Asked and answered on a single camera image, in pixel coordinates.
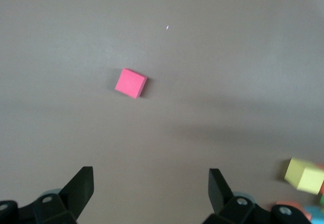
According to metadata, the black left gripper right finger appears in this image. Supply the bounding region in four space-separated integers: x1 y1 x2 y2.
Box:
202 169 312 224

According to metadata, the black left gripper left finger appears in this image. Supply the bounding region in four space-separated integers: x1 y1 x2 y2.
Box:
0 167 95 224

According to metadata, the yellow foam cube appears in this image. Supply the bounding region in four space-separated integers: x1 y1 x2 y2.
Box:
283 157 324 196

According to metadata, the blue foam cube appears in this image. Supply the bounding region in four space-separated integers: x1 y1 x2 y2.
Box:
303 205 324 224

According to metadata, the red foam cube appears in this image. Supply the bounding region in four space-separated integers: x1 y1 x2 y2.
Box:
114 68 148 100

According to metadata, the brown paper table cover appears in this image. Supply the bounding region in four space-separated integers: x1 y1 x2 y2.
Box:
0 0 324 224

